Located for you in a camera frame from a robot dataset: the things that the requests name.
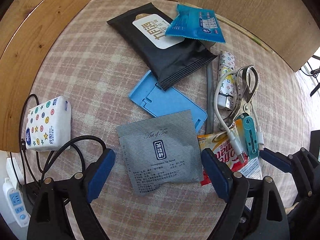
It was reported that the patterned tissue packet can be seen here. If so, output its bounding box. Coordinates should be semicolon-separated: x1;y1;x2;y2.
24;96;72;152

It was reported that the coffee mate sachet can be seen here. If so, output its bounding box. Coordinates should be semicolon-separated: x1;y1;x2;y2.
197;122;262;179

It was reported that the grey tea sachet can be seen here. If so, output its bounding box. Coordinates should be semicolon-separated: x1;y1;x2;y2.
117;110;203;196

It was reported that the wooden back board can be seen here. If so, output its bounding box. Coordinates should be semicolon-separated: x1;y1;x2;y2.
172;0;319;71

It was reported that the white blue power strip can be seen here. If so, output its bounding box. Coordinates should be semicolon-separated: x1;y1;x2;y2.
3;177;30;228

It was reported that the black wet wipes pack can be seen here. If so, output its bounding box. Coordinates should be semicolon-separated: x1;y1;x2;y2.
107;3;217;90

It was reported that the blue snack wrapper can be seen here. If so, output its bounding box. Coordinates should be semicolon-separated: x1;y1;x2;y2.
165;4;225;43

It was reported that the blue phone stand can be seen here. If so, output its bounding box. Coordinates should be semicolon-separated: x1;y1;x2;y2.
129;71;207;132

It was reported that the wooden side panel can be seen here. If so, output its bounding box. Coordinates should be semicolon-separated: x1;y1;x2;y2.
1;0;91;152

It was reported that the black power cable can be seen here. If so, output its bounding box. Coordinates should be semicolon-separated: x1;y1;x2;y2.
18;93;107;205

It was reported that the grey pencil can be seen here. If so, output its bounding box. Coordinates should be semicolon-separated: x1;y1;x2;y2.
206;63;214;134

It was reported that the plaid tablecloth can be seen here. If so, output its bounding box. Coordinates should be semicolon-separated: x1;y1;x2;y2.
31;0;319;239

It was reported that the black tripod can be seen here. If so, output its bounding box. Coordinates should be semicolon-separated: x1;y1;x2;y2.
300;54;319;97

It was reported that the patterned usb stick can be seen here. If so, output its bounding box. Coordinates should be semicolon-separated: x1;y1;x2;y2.
217;50;235;111

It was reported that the white usb cable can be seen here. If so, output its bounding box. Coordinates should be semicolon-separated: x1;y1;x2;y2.
213;70;265;164

